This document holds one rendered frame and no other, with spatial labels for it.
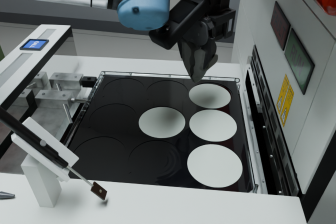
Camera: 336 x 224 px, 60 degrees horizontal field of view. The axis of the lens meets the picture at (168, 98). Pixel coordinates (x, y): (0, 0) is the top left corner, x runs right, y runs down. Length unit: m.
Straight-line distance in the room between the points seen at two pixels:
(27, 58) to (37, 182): 0.47
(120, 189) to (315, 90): 0.29
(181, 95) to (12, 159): 0.38
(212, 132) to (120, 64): 0.48
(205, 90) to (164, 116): 0.14
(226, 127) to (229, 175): 0.12
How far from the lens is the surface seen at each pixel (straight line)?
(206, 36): 0.54
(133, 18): 0.42
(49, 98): 0.73
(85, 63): 1.02
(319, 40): 0.42
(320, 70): 0.41
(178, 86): 0.73
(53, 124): 0.70
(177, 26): 0.50
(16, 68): 0.78
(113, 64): 1.00
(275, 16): 0.62
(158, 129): 0.61
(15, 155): 0.66
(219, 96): 0.71
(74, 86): 0.78
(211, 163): 0.55
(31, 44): 0.86
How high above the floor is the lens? 1.32
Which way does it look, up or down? 37 degrees down
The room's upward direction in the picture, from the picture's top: straight up
